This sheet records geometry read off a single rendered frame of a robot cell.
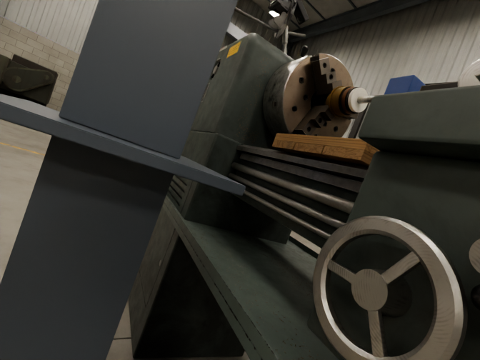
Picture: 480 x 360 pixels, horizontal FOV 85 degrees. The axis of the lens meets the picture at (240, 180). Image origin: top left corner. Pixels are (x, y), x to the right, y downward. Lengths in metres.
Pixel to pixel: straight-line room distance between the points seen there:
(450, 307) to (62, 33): 10.77
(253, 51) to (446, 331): 0.91
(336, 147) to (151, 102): 0.36
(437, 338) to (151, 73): 0.50
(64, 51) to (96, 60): 10.17
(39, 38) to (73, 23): 1.08
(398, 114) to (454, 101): 0.05
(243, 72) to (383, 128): 0.70
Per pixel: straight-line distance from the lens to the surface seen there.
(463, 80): 0.38
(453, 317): 0.29
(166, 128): 0.50
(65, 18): 10.90
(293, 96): 0.89
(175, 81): 0.51
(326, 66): 0.93
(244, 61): 1.00
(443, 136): 0.32
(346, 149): 0.54
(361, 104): 0.86
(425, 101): 0.35
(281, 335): 0.51
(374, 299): 0.32
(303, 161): 0.64
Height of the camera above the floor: 0.77
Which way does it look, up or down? 2 degrees down
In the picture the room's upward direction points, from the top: 21 degrees clockwise
